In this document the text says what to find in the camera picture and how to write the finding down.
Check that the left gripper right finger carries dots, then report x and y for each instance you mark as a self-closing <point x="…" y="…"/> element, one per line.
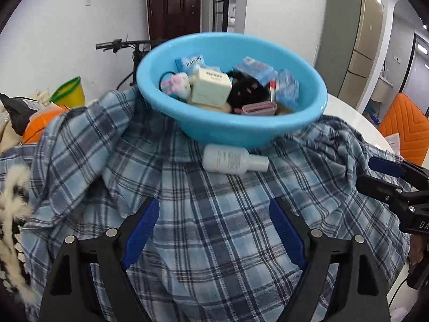
<point x="358" y="294"/>

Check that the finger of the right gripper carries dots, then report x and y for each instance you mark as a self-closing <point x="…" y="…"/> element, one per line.
<point x="416" y="176"/>
<point x="398" y="200"/>

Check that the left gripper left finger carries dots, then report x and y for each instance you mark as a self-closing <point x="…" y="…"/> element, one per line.
<point x="70" y="293"/>

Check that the blue tissue pack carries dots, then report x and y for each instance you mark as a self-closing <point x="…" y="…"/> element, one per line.
<point x="258" y="70"/>
<point x="287" y="90"/>

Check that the white plastic bottle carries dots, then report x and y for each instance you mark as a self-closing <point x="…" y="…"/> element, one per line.
<point x="232" y="160"/>

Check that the paper leaflet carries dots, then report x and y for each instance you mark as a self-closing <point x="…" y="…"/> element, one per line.
<point x="394" y="142"/>

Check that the orange chair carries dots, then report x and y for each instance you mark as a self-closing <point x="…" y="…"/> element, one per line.
<point x="408" y="121"/>

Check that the black white fluffy fabric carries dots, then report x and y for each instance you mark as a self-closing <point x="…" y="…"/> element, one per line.
<point x="15" y="211"/>

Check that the blue plaid shirt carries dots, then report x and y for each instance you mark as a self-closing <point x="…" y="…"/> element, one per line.
<point x="214" y="254"/>

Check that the pink hair clip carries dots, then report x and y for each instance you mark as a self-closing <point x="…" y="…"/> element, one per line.
<point x="266" y="108"/>

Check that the red white medicine box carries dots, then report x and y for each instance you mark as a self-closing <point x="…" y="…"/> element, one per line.
<point x="272" y="90"/>

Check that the beige grey refrigerator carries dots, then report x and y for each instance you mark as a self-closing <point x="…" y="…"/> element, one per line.
<point x="349" y="42"/>

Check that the orange package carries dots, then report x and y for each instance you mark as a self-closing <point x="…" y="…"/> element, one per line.
<point x="39" y="121"/>

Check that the blue plastic basin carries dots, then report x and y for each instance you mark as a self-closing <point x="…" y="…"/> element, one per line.
<point x="169" y="91"/>

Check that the black plush toy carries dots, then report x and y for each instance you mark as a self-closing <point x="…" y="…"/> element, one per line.
<point x="245" y="90"/>

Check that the black snack bag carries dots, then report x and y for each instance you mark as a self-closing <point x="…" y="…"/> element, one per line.
<point x="20" y="109"/>

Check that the yellow green bucket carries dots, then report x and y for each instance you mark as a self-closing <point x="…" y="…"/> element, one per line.
<point x="70" y="94"/>

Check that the cream cardboard box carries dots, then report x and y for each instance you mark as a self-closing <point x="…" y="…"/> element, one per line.
<point x="210" y="88"/>

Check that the blue white Haison box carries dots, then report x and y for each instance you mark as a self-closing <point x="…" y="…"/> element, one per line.
<point x="190" y="64"/>

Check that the dark brown door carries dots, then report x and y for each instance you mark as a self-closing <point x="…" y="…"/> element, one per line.
<point x="169" y="19"/>

